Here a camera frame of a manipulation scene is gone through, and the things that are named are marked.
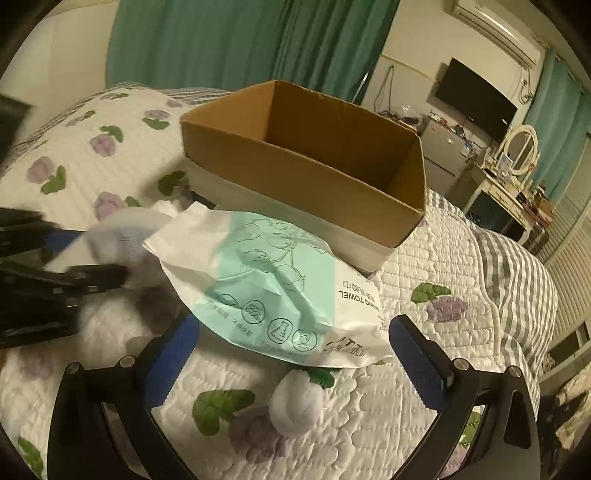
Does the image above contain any white dressing table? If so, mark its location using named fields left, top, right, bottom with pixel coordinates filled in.
left=462, top=166, right=554, bottom=246

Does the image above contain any floral quilted bedspread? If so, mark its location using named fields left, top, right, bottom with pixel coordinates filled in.
left=1, top=86, right=510, bottom=479

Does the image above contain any silver small refrigerator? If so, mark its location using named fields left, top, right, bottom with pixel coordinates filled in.
left=421, top=119, right=471, bottom=195

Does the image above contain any white air conditioner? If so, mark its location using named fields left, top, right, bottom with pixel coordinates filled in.
left=452, top=0, right=541, bottom=69

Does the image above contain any light blue sock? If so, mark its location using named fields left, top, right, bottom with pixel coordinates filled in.
left=45, top=207, right=180, bottom=289

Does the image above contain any brown cardboard box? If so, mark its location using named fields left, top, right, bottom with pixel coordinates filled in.
left=180, top=81, right=427, bottom=273

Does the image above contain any teal right curtain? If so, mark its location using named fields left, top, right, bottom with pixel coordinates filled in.
left=524, top=48, right=590, bottom=204

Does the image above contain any white oval vanity mirror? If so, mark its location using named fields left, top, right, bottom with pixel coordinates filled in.
left=501, top=124, right=541, bottom=178

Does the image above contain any black wall television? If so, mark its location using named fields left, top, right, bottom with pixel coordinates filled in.
left=435, top=58, right=517, bottom=143

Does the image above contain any cotton towel plastic pack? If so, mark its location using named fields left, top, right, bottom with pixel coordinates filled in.
left=144, top=203, right=394, bottom=368

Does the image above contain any grey checked blanket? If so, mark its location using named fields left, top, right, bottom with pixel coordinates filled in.
left=427, top=189, right=558, bottom=411

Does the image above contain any teal window curtain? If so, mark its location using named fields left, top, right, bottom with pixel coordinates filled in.
left=106, top=0, right=399, bottom=103

